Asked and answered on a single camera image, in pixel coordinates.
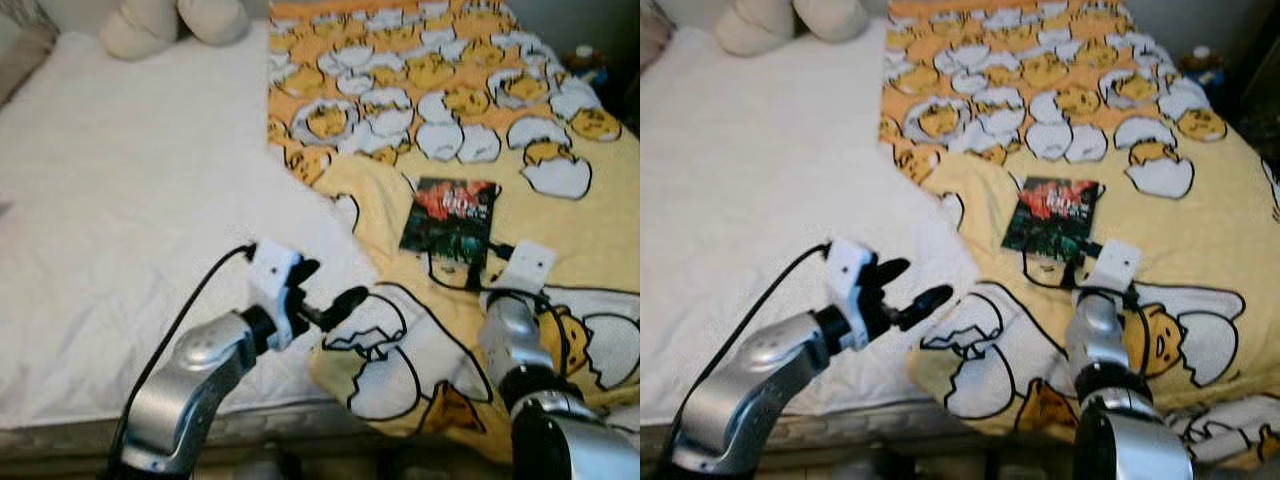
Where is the dark red-green paperback book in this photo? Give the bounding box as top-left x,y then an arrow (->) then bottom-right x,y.
1000,176 -> 1101,266
398,177 -> 501,269

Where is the yellow cartoon egg blanket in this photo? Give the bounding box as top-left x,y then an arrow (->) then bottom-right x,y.
880,0 -> 1280,471
265,0 -> 641,466

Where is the bed with white sheet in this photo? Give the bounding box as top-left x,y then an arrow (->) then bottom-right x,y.
640,20 -> 1001,471
0,20 -> 401,471

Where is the dark wardrobe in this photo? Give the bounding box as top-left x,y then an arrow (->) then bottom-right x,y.
620,0 -> 641,131
1225,0 -> 1280,161

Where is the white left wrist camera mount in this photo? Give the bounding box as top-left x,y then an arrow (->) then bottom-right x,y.
248,240 -> 304,349
825,238 -> 881,351

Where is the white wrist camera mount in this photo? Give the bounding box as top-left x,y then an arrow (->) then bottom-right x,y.
248,240 -> 304,349
825,238 -> 881,351
1085,238 -> 1143,293
490,240 -> 558,296

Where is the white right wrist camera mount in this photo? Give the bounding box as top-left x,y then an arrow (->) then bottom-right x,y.
1085,238 -> 1143,293
490,240 -> 558,296

